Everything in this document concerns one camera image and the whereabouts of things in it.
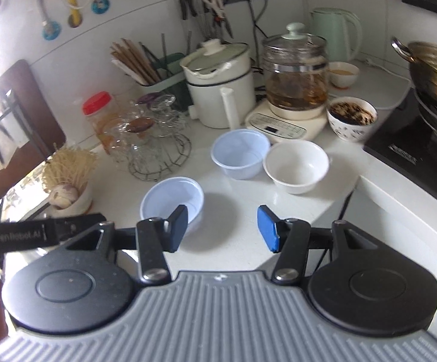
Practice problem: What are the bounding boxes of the white electric cooking pot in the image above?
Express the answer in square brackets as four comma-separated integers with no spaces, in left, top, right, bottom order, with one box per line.
[180,39,257,129]

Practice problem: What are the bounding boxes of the steel wok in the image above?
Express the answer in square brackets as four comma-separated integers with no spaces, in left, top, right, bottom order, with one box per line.
[392,37,437,100]

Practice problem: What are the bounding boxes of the glass cups on wire rack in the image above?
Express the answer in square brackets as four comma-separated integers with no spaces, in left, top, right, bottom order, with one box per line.
[103,94,192,182]

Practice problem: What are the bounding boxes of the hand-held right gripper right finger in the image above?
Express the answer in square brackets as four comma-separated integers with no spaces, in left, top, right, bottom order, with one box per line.
[257,204,379,285]

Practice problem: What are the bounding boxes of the glass kettle with tea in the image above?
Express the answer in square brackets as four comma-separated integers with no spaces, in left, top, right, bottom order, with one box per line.
[261,23,330,112]

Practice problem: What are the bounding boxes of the white bowl with garlic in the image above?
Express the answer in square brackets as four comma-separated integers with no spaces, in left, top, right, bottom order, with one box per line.
[50,183,94,219]

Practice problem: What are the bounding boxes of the brown wooden cutting board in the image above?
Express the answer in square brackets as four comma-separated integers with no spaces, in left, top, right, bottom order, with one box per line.
[0,59,66,206]

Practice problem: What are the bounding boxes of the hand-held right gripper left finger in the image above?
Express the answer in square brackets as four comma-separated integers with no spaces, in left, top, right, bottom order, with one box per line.
[65,204,189,285]

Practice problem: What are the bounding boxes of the small bowl with yellow liquid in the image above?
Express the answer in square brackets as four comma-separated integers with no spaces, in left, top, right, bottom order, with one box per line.
[328,61,359,87]

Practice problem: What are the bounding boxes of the black handled hanging tools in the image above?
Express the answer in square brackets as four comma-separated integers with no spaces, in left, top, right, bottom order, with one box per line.
[179,0,199,22]

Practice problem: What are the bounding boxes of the black wire dish rack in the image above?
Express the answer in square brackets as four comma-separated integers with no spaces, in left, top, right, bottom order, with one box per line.
[0,88,28,221]

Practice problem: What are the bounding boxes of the red lid plastic jar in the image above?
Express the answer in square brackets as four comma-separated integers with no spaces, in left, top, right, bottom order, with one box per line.
[83,91,114,148]

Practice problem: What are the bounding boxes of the white plastic bowl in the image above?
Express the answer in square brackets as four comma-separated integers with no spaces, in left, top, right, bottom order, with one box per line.
[262,140,331,195]

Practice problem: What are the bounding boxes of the patterned bowl with tea residue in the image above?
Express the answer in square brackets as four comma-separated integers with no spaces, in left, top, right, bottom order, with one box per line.
[326,97,378,143]

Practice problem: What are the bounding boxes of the bundle of wooden chopsticks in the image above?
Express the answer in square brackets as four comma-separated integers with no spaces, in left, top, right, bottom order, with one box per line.
[110,38,157,85]

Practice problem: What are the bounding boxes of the garlic bulb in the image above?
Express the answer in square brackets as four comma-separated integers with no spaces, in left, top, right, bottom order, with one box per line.
[49,184,79,209]

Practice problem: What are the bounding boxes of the blue plastic bowl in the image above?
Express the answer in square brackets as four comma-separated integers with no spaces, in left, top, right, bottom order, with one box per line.
[140,176,205,234]
[211,128,271,180]

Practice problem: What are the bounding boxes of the black induction cooktop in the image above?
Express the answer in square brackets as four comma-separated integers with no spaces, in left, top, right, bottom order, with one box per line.
[363,87,437,182]

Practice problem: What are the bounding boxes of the pale green electric kettle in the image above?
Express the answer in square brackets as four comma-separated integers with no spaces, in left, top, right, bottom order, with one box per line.
[310,7,363,63]

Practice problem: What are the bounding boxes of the white kettle heating base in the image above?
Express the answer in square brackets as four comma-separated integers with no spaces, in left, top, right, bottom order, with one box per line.
[245,100,328,144]

